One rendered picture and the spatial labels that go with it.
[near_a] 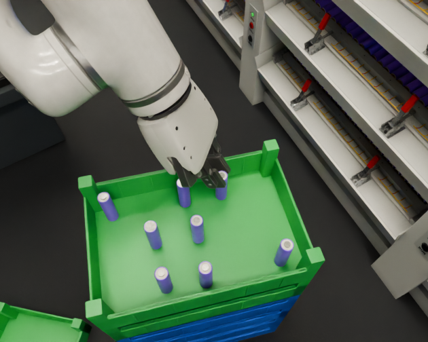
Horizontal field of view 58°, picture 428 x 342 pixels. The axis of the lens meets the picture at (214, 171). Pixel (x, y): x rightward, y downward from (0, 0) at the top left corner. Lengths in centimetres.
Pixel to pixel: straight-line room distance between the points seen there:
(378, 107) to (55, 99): 64
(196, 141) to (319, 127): 60
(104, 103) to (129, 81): 93
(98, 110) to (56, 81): 93
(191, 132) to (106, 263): 24
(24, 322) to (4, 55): 77
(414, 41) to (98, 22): 51
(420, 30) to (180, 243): 51
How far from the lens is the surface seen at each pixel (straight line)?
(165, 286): 53
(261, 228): 60
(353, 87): 89
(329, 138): 103
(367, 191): 97
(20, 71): 40
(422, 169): 81
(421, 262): 92
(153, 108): 43
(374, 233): 107
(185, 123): 46
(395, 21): 75
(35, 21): 176
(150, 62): 41
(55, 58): 40
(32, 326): 105
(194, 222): 53
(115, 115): 130
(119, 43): 39
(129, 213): 62
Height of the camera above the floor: 95
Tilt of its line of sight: 57 degrees down
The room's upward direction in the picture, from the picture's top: straight up
